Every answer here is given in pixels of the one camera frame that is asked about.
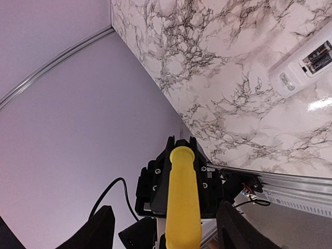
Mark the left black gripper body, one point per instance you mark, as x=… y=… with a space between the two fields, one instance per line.
x=152 y=196

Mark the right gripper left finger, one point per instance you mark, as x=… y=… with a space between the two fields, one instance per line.
x=97 y=232

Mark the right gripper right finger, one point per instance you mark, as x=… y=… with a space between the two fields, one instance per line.
x=235 y=232

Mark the yellow handled screwdriver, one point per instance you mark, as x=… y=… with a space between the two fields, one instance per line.
x=183 y=222

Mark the white remote control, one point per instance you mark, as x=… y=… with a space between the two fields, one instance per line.
x=293 y=75

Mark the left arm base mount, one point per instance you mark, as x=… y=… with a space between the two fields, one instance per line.
x=235 y=183

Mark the front aluminium rail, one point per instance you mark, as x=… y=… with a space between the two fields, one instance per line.
x=305 y=193

